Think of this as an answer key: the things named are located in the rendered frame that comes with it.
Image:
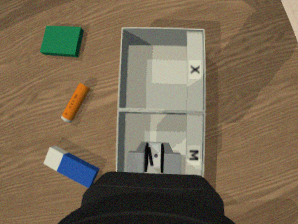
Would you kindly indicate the green block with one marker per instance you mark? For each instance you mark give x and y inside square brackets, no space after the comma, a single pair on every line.
[62,41]

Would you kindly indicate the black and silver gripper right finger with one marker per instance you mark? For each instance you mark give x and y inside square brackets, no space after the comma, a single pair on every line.
[170,161]

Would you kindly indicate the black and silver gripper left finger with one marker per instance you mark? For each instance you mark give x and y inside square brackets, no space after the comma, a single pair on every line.
[137,161]

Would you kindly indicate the blue and white eraser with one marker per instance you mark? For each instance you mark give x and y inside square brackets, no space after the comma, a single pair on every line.
[71,166]

